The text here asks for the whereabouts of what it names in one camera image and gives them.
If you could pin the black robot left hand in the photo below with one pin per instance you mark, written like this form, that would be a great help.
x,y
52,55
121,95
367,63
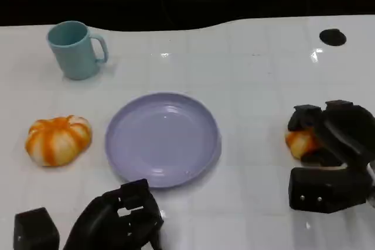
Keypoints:
x,y
96,220

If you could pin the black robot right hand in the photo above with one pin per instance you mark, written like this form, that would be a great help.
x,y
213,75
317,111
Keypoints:
x,y
345,130

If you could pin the orange white toy bread roll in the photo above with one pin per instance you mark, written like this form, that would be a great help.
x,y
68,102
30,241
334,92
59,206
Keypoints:
x,y
57,141
300,141

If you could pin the lilac plate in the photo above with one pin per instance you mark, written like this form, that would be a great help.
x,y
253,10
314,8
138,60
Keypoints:
x,y
162,141

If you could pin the pale green mug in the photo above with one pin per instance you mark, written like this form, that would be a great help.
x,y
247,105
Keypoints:
x,y
74,54

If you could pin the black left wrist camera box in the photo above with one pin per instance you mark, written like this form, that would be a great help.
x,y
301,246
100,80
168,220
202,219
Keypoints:
x,y
35,229

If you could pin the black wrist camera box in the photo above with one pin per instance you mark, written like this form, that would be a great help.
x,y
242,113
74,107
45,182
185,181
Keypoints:
x,y
322,188
35,229

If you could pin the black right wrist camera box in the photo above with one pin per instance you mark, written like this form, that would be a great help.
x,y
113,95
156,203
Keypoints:
x,y
322,188

